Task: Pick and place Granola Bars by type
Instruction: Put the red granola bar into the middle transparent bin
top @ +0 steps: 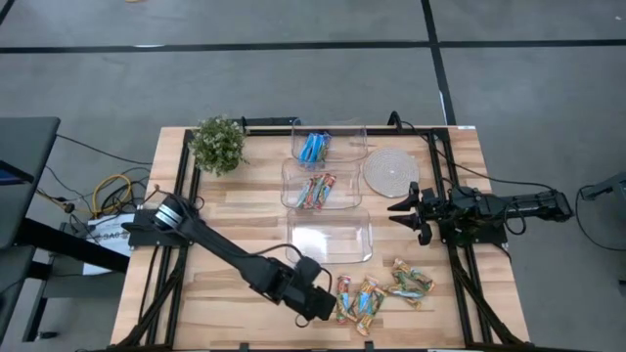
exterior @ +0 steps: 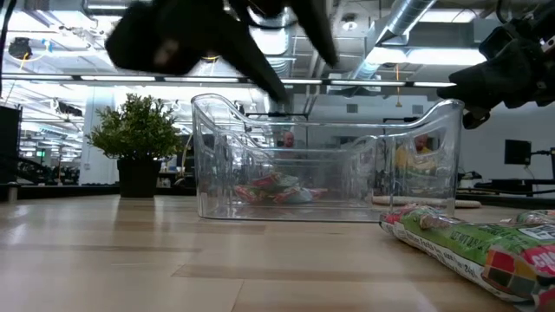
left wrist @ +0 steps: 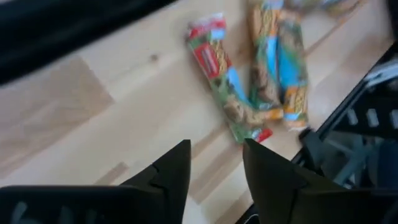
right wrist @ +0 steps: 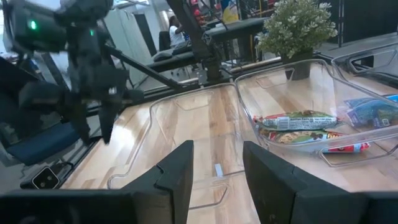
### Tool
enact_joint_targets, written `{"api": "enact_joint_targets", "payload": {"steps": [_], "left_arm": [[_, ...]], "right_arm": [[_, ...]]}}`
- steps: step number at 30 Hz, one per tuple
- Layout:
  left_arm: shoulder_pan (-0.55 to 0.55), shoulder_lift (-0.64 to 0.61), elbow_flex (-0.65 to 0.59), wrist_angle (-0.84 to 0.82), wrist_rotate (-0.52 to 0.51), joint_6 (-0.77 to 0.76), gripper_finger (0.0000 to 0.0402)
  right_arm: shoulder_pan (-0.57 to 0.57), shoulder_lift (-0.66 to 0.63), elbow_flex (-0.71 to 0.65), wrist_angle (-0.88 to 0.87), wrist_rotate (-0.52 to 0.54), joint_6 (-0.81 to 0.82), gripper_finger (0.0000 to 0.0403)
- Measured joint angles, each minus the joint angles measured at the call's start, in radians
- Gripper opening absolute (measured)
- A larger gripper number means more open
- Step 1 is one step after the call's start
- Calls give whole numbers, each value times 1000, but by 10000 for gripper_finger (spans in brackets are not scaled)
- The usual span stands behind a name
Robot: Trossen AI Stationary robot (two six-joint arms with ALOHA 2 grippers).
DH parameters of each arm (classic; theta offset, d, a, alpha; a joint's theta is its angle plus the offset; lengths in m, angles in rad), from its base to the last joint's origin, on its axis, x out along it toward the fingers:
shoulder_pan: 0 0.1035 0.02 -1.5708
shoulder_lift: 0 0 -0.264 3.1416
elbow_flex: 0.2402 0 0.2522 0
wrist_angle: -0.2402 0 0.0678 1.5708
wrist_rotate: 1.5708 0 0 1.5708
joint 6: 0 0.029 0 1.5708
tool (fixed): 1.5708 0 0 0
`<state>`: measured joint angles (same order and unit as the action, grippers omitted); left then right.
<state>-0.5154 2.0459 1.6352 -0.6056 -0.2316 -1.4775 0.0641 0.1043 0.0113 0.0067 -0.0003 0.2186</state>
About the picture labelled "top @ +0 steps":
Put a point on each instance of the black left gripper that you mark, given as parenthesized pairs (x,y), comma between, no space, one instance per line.
(308,298)

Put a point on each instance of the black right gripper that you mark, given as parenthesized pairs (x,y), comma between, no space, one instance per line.
(433,210)

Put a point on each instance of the granola bar red green wrapper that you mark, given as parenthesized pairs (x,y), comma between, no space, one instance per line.
(315,191)
(344,299)
(304,194)

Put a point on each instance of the granola bar orange green wrapper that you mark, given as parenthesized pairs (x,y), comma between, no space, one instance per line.
(403,294)
(364,295)
(415,276)
(371,315)

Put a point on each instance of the blue snack bag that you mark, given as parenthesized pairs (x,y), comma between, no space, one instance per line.
(326,188)

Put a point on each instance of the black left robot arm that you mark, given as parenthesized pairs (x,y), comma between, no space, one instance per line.
(220,247)

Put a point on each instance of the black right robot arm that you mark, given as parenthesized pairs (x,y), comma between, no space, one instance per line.
(528,205)

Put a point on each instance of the clear plastic bin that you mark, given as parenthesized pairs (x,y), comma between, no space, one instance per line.
(347,193)
(332,237)
(349,146)

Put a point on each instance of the small black clamp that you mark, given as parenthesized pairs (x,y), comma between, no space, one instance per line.
(370,347)
(243,347)

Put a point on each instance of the green plant in black pot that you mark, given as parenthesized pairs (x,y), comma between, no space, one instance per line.
(217,145)

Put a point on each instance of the grey stand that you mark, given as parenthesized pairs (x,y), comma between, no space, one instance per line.
(609,187)

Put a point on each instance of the white labelled box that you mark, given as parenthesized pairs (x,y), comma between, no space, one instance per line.
(105,226)

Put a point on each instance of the dark grey desk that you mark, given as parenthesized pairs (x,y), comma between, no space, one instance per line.
(29,156)

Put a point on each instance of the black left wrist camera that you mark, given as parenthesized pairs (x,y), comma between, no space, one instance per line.
(310,269)

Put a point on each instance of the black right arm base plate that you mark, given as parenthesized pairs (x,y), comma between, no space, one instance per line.
(489,239)

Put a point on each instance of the black aluminium table frame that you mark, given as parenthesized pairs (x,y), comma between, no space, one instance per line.
(269,132)

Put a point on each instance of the black bar mount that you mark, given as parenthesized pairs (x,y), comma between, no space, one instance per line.
(269,120)

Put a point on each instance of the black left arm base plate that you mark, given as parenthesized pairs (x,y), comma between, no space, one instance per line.
(142,234)

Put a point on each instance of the black desk leg frame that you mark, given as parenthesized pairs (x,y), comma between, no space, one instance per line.
(73,246)

